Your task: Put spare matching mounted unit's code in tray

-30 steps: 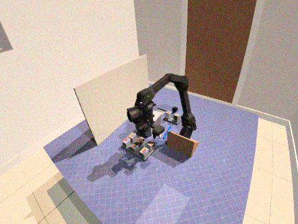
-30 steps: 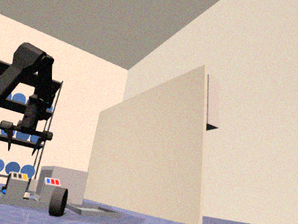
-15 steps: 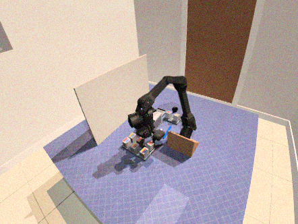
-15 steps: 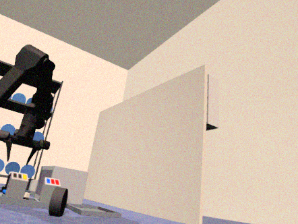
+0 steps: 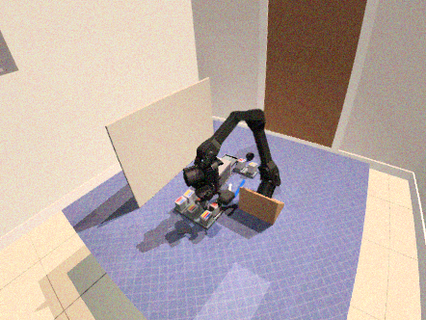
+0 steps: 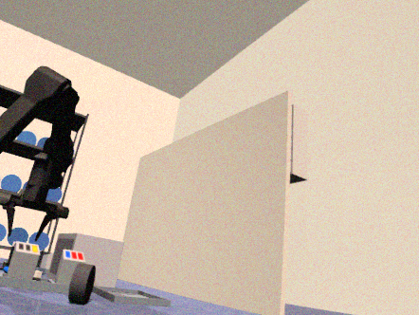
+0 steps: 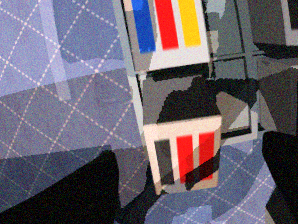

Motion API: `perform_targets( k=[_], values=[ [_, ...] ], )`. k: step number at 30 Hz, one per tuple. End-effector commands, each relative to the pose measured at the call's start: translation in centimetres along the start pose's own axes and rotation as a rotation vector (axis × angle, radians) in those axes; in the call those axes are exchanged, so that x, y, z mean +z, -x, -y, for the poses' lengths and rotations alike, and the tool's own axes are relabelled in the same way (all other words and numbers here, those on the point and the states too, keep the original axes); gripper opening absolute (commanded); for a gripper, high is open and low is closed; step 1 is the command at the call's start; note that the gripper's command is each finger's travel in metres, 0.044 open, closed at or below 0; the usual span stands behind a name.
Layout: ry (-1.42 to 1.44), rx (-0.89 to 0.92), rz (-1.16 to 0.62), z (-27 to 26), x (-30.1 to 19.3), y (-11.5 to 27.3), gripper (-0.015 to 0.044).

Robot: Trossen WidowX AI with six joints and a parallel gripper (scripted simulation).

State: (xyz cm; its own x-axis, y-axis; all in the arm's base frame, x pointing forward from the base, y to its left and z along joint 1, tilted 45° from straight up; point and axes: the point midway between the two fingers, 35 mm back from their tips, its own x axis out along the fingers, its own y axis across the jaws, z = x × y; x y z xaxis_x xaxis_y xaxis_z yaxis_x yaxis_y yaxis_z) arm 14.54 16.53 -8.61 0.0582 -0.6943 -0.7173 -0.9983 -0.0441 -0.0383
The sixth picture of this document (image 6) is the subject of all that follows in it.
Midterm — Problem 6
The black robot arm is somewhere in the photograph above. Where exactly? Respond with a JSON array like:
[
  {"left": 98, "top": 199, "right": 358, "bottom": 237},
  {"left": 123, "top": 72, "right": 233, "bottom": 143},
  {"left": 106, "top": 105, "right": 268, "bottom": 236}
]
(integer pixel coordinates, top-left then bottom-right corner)
[{"left": 0, "top": 65, "right": 80, "bottom": 190}]

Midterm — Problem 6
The beige flat panel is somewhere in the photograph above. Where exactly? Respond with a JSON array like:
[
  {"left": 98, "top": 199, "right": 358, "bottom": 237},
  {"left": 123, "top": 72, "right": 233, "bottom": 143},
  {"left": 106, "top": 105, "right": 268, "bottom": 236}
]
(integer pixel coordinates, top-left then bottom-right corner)
[{"left": 117, "top": 91, "right": 292, "bottom": 315}]

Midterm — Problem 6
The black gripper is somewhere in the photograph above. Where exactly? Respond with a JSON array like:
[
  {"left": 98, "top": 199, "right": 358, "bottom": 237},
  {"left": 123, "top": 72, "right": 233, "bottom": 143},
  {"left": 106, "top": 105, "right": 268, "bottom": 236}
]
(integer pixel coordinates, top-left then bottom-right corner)
[{"left": 0, "top": 177, "right": 70, "bottom": 242}]

